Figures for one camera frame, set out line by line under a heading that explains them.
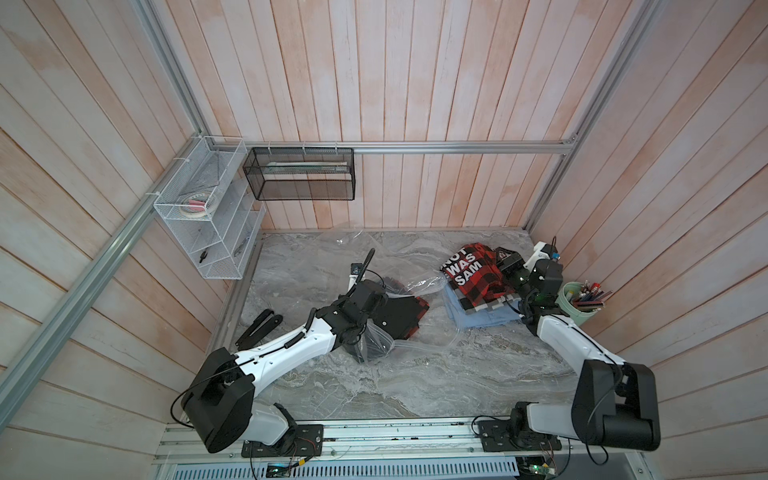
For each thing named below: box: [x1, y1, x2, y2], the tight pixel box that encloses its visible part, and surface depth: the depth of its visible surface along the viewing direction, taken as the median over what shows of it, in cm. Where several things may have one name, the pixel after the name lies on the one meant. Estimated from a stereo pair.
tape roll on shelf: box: [180, 192, 211, 218], surface depth 75 cm
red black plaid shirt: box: [440, 242, 515, 307], surface depth 99 cm
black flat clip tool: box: [235, 309, 283, 351], surface depth 94 cm
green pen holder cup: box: [555, 281, 599, 326], surface depth 84 cm
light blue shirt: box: [443, 282, 522, 329], surface depth 96 cm
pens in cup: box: [566, 279, 614, 312], surface depth 81 cm
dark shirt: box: [373, 293, 430, 340], surface depth 92 cm
